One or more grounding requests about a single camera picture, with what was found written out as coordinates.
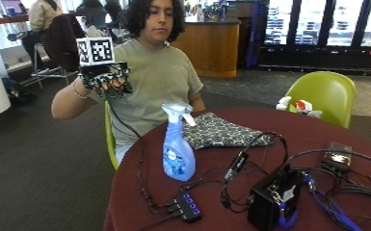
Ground the person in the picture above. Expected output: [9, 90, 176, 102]
[51, 0, 207, 166]

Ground white marker cube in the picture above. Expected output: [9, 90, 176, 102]
[75, 37, 118, 66]

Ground green chair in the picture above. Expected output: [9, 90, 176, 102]
[103, 100, 120, 171]
[284, 70, 358, 130]

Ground metal bar stool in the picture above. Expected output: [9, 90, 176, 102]
[30, 41, 80, 90]

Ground dark jacket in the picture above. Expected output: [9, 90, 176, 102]
[43, 13, 87, 73]

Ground dark bag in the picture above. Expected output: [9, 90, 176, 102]
[0, 76, 39, 104]

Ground blue spray bottle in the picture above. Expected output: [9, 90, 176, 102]
[160, 101, 198, 183]

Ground wooden counter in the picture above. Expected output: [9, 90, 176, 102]
[168, 15, 242, 79]

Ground patterned dark cloth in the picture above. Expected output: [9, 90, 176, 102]
[182, 112, 276, 151]

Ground black adapter dongle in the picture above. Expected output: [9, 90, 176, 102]
[223, 150, 251, 184]

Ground black usb hub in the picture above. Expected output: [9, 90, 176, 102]
[174, 190, 204, 224]

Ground white red spray bottle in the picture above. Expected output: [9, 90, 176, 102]
[294, 99, 323, 119]

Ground black electronics box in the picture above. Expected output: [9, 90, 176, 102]
[247, 168, 306, 231]

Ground black glass-door refrigerators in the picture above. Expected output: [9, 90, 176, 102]
[246, 0, 371, 75]

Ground black phone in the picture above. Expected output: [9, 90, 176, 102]
[322, 141, 354, 172]

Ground beaded bracelet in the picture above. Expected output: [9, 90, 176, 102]
[71, 80, 91, 100]

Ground black glove cable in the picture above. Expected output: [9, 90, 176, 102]
[106, 95, 179, 216]

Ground blue strap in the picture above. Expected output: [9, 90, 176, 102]
[276, 201, 300, 230]

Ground tangle of black cables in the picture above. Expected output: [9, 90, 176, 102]
[180, 131, 371, 225]

